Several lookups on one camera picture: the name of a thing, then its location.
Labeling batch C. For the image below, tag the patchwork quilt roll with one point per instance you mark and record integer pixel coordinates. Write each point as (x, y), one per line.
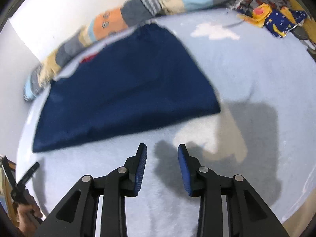
(111, 22)

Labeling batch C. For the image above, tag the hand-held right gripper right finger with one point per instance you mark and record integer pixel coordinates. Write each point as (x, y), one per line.
(184, 172)

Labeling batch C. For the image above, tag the navy blue jacket red collar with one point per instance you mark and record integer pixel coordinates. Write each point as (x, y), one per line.
(128, 88)

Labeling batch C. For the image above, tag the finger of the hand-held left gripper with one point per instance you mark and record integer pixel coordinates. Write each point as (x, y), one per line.
(29, 174)

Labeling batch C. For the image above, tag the yellow red printed cloth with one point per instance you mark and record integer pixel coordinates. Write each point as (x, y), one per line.
(259, 12)

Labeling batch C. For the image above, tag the navy star printed cloth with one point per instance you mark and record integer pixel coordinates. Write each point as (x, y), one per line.
(284, 21)

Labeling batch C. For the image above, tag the person's left hand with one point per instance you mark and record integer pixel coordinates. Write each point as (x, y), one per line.
(24, 214)

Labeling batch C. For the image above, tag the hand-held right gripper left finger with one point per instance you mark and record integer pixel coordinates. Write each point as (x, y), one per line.
(139, 175)

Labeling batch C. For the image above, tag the wooden headboard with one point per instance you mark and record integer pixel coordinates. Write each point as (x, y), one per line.
(311, 29)

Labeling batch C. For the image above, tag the light blue cloud blanket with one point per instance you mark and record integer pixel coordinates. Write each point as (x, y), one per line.
(246, 66)

